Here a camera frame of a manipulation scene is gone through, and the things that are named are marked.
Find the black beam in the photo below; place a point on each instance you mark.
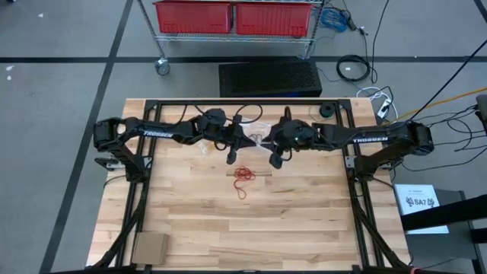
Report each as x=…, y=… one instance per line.
x=449, y=213

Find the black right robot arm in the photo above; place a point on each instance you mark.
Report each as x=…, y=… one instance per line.
x=369, y=140

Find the white SA7 booklet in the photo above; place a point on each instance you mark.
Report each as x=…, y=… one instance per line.
x=418, y=213

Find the red plastic storage bin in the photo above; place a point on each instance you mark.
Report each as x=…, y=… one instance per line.
x=274, y=19
x=190, y=17

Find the black perforated computer case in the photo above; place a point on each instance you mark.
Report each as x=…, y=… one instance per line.
x=270, y=78

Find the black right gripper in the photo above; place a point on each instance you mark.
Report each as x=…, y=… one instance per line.
x=283, y=139

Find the grey side table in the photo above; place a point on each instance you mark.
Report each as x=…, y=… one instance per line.
x=437, y=251

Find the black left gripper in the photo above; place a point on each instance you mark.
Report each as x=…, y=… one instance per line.
x=233, y=134

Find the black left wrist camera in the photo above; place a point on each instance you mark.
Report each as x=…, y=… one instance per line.
x=231, y=156

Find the brown cardboard box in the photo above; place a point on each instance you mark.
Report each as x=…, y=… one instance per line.
x=150, y=247

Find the black aluminium table frame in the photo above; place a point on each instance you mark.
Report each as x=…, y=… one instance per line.
x=247, y=102

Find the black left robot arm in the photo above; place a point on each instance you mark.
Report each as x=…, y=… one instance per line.
x=158, y=133

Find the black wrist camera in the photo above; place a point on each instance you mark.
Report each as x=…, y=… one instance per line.
x=231, y=156
x=276, y=160

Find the white power strip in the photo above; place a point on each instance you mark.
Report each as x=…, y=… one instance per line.
x=384, y=108

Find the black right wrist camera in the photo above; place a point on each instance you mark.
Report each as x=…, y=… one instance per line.
x=276, y=160

